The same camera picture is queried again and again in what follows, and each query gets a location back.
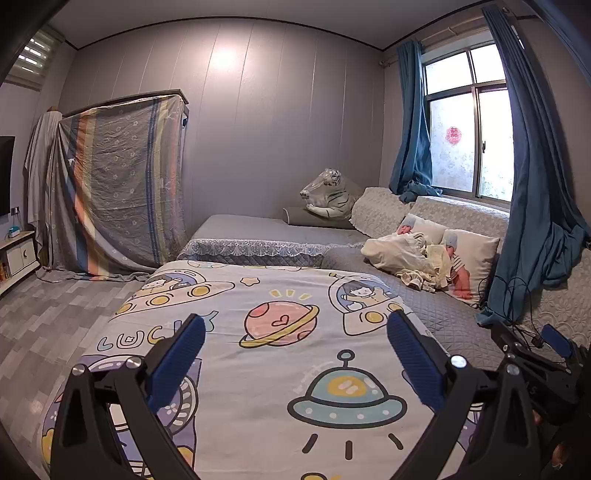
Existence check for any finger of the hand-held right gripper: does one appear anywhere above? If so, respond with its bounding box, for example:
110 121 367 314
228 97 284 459
490 320 532 365
541 324 578 363

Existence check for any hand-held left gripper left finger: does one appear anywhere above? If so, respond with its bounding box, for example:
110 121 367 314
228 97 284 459
50 313 206 480

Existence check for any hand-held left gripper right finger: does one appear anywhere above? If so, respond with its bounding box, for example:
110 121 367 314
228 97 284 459
387 310 546 480

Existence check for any grey quilted sofa bed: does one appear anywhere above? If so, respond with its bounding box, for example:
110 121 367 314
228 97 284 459
318 247 509 370

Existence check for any baby print white pillow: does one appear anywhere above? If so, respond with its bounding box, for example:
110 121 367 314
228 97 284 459
398 215 446 245
441 229 502 308

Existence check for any cartoon printed blanket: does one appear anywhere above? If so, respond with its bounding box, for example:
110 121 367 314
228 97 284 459
41 260 476 480

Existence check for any cream crumpled cloth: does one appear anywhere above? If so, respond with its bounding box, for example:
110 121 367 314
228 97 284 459
361 231 455 292

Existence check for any long blue curtain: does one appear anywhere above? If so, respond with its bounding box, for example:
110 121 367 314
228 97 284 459
475 7 591 326

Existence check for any grey bed with lace trim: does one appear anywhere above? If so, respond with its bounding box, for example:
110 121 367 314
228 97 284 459
178 213 370 268

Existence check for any grey bolster pillow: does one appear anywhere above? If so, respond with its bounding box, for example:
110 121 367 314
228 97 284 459
283 207 356 230

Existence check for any white tiger plush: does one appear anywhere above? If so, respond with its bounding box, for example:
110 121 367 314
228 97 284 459
300 168 365 219

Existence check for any striped sheet cover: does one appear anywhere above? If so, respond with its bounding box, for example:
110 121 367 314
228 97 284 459
46 95 190 280

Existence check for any white television cabinet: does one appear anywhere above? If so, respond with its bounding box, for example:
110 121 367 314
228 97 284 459
0 231 41 296

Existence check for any window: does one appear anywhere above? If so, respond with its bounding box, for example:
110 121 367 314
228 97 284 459
422 41 515 201

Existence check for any short blue curtain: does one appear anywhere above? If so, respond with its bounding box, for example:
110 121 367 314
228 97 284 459
389 39 455 204

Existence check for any grey draped cloth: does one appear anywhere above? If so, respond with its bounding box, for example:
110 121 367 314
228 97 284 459
24 110 63 268

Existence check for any black television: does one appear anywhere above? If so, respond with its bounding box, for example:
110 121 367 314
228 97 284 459
0 135 17 217

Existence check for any white curtain rod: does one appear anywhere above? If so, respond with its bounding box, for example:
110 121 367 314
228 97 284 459
381 25 490 65

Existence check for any window blind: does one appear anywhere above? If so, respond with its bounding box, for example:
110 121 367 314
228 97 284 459
4 28 63 90

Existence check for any black cable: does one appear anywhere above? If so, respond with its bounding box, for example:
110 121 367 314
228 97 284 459
480 274 555 347

